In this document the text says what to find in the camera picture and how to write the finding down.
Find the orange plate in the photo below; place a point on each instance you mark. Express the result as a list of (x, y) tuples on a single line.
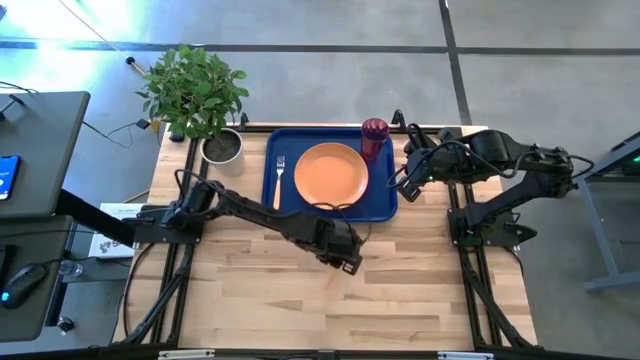
[(330, 175)]

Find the green plant in white pot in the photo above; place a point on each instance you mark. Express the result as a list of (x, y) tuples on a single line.
[(192, 95)]

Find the red translucent plastic cup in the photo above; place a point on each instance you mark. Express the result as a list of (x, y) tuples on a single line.
[(374, 142)]

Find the black desk top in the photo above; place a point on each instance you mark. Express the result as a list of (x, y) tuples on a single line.
[(45, 150)]

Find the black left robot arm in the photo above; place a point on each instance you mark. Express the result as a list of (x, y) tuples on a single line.
[(260, 215)]

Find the white printed booklet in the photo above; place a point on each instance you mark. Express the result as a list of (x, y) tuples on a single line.
[(107, 248)]

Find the black corner bracket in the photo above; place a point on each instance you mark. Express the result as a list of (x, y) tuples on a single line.
[(398, 119), (243, 122)]

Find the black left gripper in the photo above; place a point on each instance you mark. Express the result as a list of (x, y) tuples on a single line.
[(332, 240)]

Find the stand pole with black ball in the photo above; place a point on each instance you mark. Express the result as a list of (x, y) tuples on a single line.
[(130, 60)]

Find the black aluminium table edge rail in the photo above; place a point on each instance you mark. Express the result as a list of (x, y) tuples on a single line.
[(300, 356)]

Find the silver metal clamp plate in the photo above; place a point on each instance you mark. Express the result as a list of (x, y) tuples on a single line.
[(465, 356), (185, 355)]

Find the smartphone with blue screen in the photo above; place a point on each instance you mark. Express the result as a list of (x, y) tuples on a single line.
[(7, 177)]

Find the black round knob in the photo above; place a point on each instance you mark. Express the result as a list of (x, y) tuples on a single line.
[(65, 325)]

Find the black lower desk shelf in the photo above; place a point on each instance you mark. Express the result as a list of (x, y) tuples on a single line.
[(30, 240)]

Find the grey metal table frame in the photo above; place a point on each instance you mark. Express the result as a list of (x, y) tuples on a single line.
[(600, 235)]

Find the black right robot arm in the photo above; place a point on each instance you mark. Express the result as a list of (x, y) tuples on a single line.
[(525, 165)]

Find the clear plastic bottle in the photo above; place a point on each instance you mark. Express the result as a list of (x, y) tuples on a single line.
[(70, 269)]

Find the blue plastic tray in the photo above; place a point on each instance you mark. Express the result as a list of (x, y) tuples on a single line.
[(380, 200)]

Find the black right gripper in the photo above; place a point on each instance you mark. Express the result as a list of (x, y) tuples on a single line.
[(432, 162)]

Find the black aluminium cross rail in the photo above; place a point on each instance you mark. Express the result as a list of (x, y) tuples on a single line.
[(255, 128)]

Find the black diagonal support bar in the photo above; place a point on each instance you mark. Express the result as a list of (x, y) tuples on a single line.
[(90, 215)]

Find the black power adapter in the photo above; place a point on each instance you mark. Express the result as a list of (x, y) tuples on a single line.
[(143, 123)]

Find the black aluminium frame rails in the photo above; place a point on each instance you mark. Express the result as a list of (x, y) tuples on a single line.
[(467, 270), (187, 170)]

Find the black computer mouse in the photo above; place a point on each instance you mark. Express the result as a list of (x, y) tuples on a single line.
[(22, 282)]

